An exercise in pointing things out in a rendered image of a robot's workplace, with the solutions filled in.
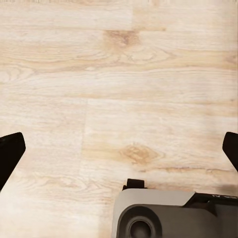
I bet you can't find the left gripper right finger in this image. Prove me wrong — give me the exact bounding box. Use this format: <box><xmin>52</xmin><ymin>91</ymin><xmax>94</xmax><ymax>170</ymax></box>
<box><xmin>222</xmin><ymin>132</ymin><xmax>238</xmax><ymax>172</ymax></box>

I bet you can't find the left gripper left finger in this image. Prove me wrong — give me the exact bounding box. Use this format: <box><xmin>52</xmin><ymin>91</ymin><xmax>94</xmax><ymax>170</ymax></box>
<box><xmin>0</xmin><ymin>132</ymin><xmax>26</xmax><ymax>191</ymax></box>

